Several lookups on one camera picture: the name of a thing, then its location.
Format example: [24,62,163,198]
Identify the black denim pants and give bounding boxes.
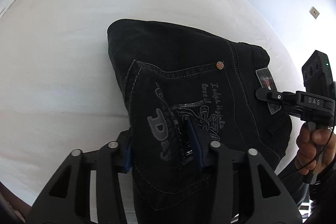
[107,19,292,223]

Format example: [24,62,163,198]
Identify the black jacket sleeve forearm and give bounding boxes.
[278,160,336,224]

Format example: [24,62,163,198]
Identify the person's right hand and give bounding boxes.
[294,123,335,175]

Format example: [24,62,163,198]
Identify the white bed mattress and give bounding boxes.
[1,0,303,204]

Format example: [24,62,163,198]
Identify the black braided cable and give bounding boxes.
[299,126,336,169]

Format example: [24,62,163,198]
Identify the wall socket right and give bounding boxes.
[309,7,319,19]

